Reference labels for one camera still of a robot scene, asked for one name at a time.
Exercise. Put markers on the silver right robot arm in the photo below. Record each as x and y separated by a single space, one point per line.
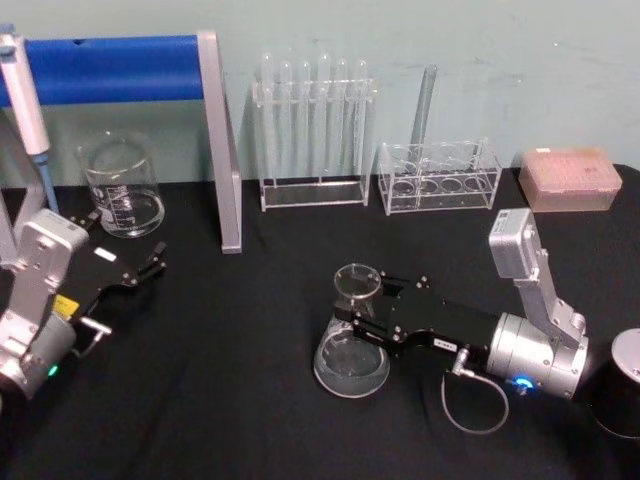
537 345

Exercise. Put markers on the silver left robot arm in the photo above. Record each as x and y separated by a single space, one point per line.
30 280

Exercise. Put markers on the white pipette with blue tip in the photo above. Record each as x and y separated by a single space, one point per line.
25 115

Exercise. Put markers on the low clear acrylic tube rack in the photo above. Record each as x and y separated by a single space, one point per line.
440 192

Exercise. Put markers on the clear glass beaker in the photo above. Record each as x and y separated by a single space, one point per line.
125 200

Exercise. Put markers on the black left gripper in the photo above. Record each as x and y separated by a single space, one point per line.
97 272

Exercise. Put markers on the clear glass test tube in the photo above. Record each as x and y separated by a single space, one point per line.
360 80
341 80
268 75
286 80
324 75
425 110
304 80

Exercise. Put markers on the black table cloth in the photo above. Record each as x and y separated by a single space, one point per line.
225 375

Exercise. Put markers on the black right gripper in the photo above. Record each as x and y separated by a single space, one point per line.
440 325

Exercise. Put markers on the tall clear acrylic tube rack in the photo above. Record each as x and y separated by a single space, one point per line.
315 192

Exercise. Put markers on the clear glass conical flask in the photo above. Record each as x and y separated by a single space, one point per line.
345 365

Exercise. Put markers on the blue and grey pipette stand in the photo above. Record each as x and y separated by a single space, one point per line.
115 70

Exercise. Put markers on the translucent pipette tip box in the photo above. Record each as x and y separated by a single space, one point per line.
570 180

